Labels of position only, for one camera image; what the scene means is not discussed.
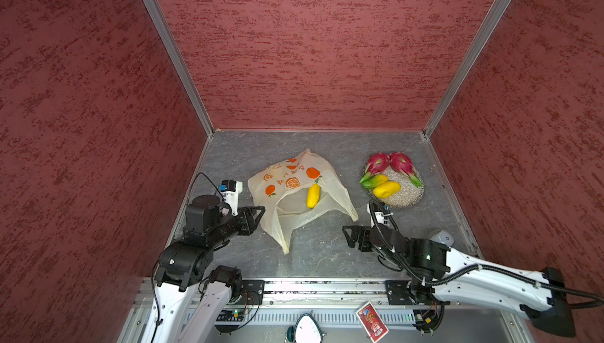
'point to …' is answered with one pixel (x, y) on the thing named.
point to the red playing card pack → (372, 322)
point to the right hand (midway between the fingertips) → (352, 236)
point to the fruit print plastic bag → (280, 193)
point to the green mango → (371, 182)
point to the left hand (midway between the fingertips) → (259, 216)
